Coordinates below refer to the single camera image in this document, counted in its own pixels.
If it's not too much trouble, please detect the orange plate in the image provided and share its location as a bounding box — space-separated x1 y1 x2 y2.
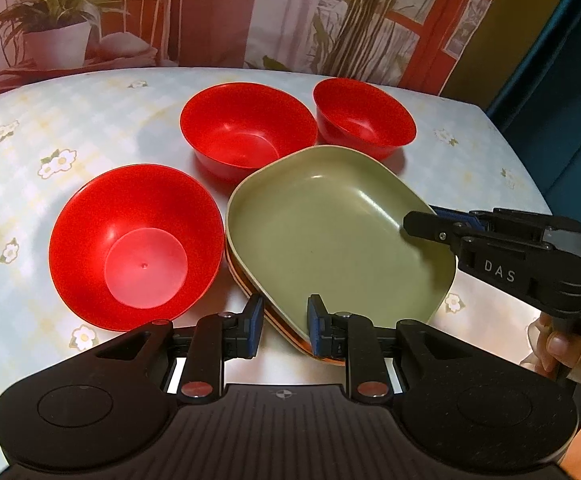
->
224 240 347 367

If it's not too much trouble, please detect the small red bowl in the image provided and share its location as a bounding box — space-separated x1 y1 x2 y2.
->
313 78 417 160

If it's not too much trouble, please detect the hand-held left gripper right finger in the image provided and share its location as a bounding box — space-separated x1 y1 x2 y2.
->
307 294 474 404

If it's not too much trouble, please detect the teal curtain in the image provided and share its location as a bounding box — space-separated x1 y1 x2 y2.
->
485 0 581 233

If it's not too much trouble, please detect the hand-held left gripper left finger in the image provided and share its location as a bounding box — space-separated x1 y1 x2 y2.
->
93 294 266 404

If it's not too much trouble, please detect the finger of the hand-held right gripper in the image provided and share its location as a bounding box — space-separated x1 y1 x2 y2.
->
403 210 471 257
429 205 546 241

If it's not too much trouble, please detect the medium red bowl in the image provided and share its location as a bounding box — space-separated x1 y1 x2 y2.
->
179 83 319 182

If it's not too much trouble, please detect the large red bowl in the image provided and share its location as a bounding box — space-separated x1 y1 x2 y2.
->
48 164 224 332

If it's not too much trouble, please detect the floral checked tablecloth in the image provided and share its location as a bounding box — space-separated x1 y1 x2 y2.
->
0 66 554 411

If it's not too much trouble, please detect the person's right hand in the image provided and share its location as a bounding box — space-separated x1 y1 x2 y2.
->
521 317 581 392

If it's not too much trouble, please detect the green plate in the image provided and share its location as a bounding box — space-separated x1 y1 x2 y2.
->
226 145 457 357

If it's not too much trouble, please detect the printed plant backdrop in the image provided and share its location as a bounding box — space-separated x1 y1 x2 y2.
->
0 0 524 100

